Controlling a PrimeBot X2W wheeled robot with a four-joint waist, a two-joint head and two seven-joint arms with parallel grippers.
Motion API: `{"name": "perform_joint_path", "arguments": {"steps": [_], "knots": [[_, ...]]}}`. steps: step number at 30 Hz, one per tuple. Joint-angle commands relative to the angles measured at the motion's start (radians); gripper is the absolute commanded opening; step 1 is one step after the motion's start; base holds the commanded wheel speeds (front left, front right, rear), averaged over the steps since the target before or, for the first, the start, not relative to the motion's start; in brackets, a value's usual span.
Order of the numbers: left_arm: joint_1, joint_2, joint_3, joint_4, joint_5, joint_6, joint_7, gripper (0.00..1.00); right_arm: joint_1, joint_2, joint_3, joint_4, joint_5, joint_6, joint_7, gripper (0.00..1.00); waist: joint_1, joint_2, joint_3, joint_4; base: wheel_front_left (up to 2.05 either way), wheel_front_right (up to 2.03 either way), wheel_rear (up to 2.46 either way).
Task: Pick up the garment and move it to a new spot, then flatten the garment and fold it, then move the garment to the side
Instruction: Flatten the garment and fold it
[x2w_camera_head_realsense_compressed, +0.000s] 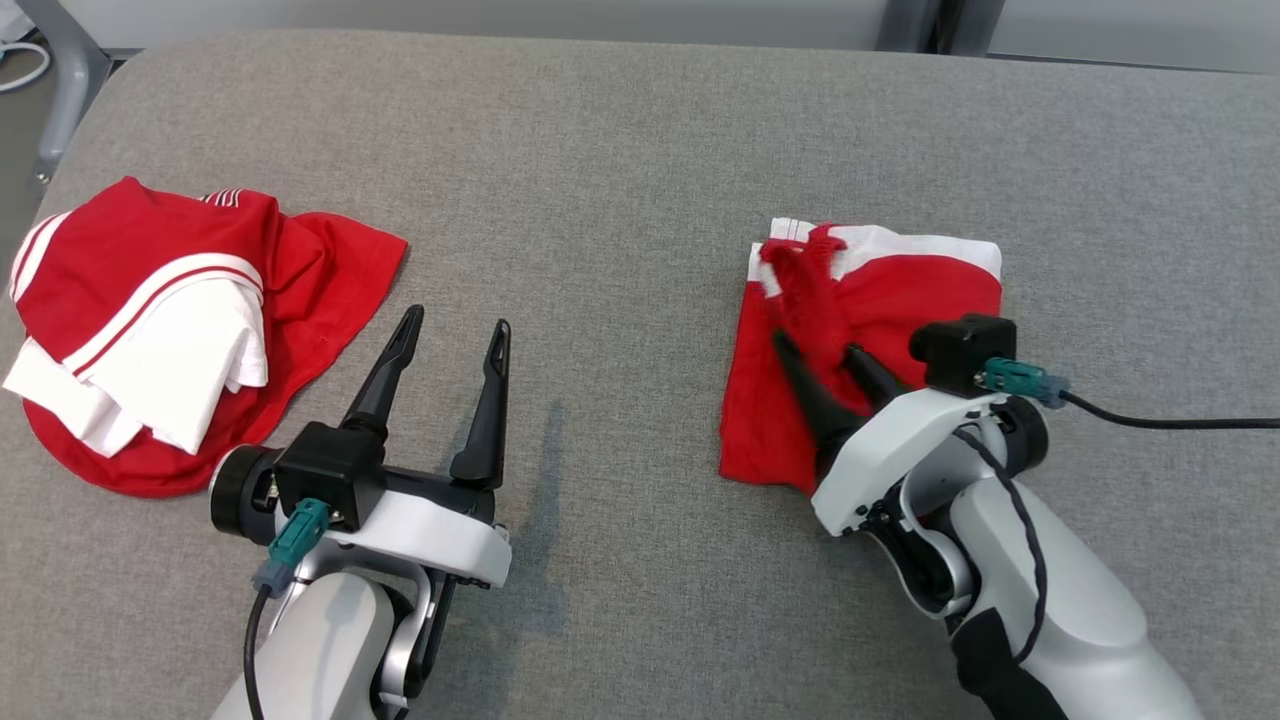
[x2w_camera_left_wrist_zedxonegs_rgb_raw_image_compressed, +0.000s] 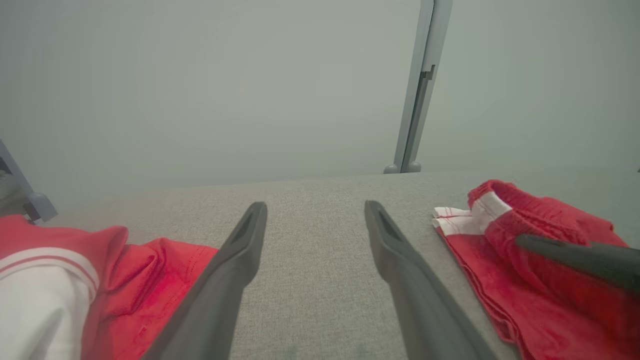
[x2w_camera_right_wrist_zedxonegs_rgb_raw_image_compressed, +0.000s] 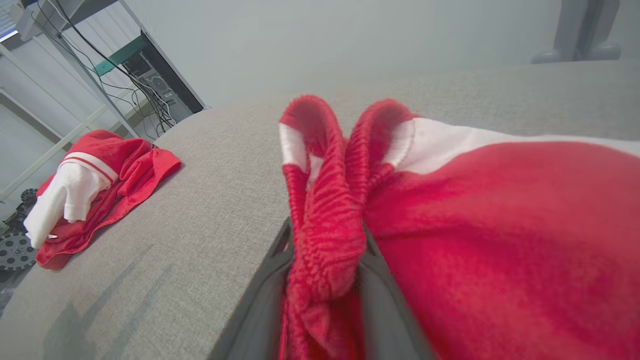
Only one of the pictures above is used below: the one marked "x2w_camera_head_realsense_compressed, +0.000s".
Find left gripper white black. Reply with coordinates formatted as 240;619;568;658
210;305;514;591

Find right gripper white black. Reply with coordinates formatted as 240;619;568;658
772;330;1050;538

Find red shorts with white stripe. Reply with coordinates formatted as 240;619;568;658
718;217;1004;497

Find red white numbered jersey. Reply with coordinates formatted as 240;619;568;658
3;177;410;499

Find grey metal table leg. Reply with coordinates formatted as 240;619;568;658
14;0;113;197

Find right camera cable teal plug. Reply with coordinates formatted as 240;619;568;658
980;357;1280;432

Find camera cable teal plug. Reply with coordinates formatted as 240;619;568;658
980;357;1280;432
243;498;332;720

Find left camera cable teal plug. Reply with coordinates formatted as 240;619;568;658
243;498;332;720

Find grey partition post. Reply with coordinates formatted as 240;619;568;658
945;0;1004;57
875;0;946;53

